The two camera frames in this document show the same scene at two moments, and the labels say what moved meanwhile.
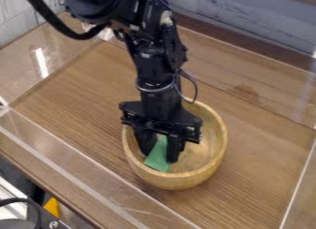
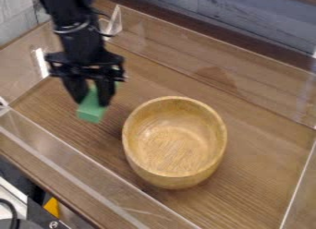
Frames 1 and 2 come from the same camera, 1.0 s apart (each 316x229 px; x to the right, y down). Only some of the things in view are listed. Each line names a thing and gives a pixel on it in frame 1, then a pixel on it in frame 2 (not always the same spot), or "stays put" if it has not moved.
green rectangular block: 156,156 → 91,111
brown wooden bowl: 198,159 stays put
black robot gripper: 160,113 → 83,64
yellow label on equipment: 53,207 stays put
